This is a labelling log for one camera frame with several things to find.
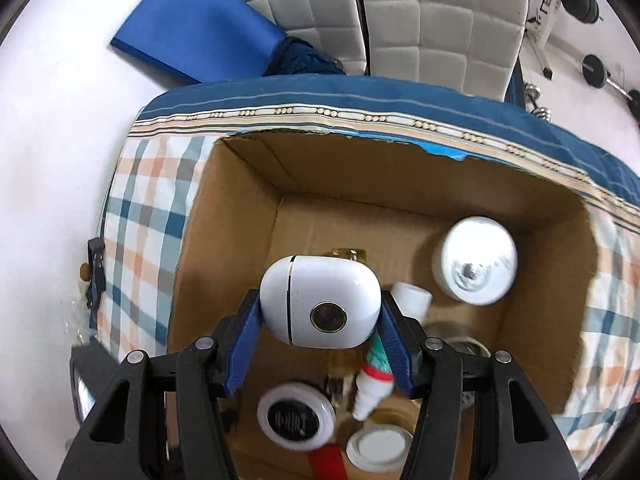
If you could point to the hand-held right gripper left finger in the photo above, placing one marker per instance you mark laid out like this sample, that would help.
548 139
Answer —
245 340

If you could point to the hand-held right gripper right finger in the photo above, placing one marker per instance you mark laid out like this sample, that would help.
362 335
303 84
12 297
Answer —
395 345

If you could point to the white green red spray tube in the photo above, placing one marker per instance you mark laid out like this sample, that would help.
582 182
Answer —
370 390

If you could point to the yellow glass bottle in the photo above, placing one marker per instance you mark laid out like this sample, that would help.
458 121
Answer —
342 365

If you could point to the perforated metal round speaker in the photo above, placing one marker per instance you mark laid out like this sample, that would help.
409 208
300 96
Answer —
462 337

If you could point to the small white rounded case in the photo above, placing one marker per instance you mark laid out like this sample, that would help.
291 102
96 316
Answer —
320 300

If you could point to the black-lidded white round tin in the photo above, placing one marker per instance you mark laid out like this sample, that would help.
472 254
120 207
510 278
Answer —
295 417

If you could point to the gold-rimmed round tin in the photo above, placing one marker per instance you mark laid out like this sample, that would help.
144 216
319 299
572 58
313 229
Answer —
377 447

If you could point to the white round jar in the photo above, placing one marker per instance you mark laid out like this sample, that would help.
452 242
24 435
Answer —
475 260

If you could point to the cardboard box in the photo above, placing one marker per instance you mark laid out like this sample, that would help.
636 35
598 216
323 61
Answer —
350 220

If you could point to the small red box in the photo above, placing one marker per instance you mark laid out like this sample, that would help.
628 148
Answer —
330 462

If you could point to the black table clamp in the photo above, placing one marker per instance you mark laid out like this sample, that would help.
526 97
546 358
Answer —
95 270

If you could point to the plaid blue-bordered tablecloth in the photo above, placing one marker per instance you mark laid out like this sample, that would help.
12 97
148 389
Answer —
140 200

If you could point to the small metal dumbbell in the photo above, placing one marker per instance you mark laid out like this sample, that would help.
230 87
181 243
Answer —
542 112

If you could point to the dark blue cloth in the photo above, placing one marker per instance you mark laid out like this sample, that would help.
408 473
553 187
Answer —
300 57

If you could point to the blue foam mat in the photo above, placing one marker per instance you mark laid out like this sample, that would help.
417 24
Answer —
200 20

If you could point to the white padded chair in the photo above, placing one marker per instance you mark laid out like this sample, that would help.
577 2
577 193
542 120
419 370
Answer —
440 25
310 5

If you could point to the short barbell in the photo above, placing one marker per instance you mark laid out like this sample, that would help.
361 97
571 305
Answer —
595 67

